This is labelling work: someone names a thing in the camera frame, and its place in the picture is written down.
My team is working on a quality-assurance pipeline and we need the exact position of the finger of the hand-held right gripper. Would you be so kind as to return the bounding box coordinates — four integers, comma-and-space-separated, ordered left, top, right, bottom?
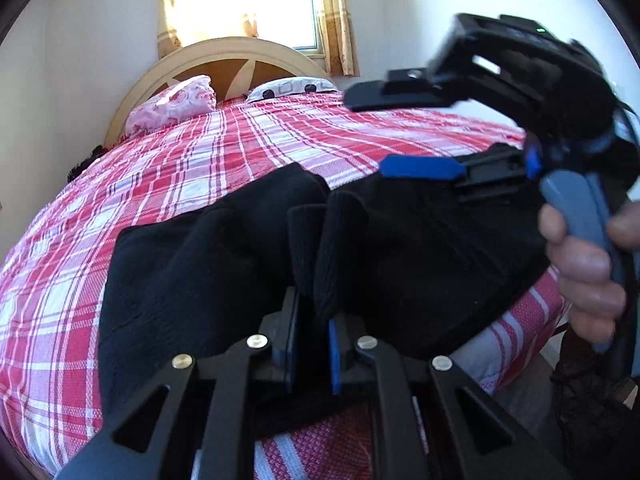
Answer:
379, 142, 531, 204
344, 69, 453, 113

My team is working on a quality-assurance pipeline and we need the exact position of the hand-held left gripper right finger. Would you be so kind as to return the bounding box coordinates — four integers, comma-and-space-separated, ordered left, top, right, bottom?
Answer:
327, 311, 576, 480

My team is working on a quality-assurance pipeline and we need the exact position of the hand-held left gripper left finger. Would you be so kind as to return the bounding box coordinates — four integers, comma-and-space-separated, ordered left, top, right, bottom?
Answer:
55, 287, 301, 480

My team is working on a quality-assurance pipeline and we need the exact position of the black sweater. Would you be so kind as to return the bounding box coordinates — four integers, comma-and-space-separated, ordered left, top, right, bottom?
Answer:
97, 162, 556, 421

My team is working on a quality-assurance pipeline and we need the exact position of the person's right hand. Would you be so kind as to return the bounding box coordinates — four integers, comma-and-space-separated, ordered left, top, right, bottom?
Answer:
539, 206, 640, 345

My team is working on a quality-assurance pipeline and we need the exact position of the beige patterned curtain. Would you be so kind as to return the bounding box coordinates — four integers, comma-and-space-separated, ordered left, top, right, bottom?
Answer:
312, 0, 361, 77
157, 0, 201, 58

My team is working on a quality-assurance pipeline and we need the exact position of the white patterned pillow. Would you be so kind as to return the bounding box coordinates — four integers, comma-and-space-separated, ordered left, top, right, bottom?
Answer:
245, 76, 337, 103

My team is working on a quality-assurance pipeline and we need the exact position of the window behind headboard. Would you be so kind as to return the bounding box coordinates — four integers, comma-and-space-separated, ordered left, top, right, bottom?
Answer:
172, 0, 326, 53

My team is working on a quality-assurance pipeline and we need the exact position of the cream wooden headboard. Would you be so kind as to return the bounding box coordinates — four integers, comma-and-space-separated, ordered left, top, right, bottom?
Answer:
102, 38, 335, 148

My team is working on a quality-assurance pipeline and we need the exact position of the pink floral pillow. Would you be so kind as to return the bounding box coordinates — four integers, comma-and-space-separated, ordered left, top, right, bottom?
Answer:
125, 75, 217, 137

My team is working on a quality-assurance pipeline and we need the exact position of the red plaid blanket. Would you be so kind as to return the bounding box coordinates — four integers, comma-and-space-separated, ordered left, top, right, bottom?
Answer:
0, 91, 566, 480

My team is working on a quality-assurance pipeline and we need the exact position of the person's dark clothing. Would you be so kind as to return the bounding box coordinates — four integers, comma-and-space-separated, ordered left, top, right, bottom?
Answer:
550, 330, 640, 480

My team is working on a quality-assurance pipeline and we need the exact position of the dark object beside bed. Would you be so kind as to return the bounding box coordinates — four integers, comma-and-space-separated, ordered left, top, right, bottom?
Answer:
67, 145, 103, 183

